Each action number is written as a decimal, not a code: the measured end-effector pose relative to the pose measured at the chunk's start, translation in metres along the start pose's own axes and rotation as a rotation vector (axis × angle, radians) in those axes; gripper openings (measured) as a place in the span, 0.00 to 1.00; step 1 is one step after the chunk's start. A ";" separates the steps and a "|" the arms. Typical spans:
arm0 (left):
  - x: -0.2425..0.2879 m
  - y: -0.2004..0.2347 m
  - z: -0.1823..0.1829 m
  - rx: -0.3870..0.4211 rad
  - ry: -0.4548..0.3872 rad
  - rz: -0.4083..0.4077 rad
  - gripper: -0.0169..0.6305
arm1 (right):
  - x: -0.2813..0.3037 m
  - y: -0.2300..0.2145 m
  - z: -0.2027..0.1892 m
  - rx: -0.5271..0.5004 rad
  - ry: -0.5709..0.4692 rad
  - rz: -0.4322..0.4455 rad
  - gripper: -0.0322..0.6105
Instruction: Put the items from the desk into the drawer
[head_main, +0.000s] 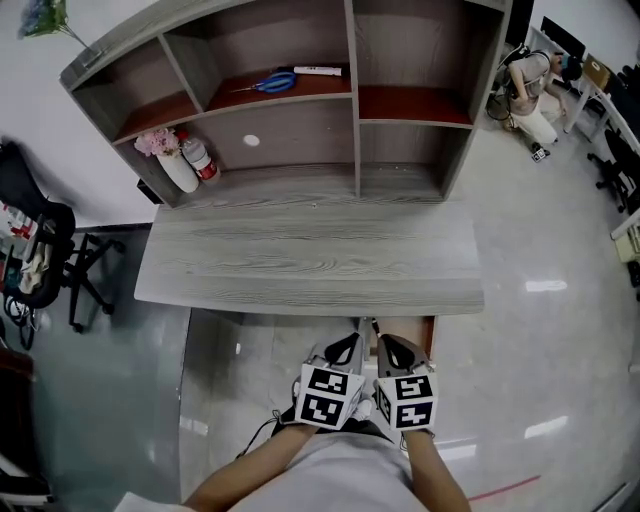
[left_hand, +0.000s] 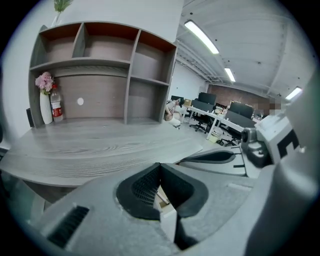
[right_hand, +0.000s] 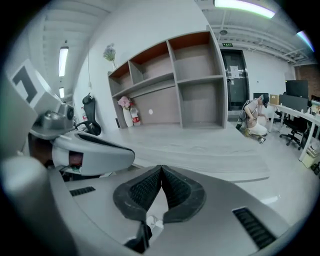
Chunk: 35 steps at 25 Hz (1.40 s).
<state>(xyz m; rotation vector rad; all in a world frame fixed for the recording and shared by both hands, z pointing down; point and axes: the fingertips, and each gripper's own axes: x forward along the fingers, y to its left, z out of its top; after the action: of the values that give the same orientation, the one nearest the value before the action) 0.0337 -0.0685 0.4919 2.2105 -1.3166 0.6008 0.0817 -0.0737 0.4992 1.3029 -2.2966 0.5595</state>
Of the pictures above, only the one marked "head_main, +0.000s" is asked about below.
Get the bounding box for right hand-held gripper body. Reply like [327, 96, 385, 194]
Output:
[373, 367, 439, 432]

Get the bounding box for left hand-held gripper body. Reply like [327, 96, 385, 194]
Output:
[293, 344, 367, 432]

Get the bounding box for blue handled scissors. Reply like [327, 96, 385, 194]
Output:
[229, 71, 298, 96]

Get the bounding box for white tube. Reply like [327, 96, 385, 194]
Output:
[292, 65, 344, 78]

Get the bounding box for person's right forearm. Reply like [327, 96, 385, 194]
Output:
[401, 427, 472, 512]

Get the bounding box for person's left forearm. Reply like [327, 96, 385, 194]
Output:
[182, 422, 317, 512]

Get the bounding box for grey wooden desk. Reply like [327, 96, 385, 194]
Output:
[133, 198, 486, 318]

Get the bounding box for person's white shoe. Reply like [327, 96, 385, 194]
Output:
[351, 392, 375, 420]

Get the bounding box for person's dark shorts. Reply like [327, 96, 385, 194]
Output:
[279, 407, 401, 444]

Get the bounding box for person's white shirt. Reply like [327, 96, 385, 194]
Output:
[113, 430, 417, 512]

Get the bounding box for grey wooden hutch shelf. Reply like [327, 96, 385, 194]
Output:
[58, 0, 515, 210]

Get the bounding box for clear bottle with red cap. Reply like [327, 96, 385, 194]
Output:
[176, 130, 222, 184]

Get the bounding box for white vase with pink flowers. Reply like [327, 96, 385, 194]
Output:
[133, 128, 201, 195]

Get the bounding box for black swivel chair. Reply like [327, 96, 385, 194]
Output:
[585, 127, 637, 215]

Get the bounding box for black office chair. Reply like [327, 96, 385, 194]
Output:
[0, 140, 127, 335]

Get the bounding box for dark red cabinet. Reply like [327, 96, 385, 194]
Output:
[0, 347, 55, 506]

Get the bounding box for white table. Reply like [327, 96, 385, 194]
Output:
[524, 24, 640, 241]

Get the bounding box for cardboard box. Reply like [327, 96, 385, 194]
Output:
[582, 52, 614, 94]

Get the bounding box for black monitor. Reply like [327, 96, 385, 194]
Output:
[540, 15, 587, 62]

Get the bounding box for blue artificial flowers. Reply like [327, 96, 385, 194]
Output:
[17, 0, 96, 51]

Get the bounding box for black cable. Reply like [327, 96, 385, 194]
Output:
[234, 408, 297, 459]

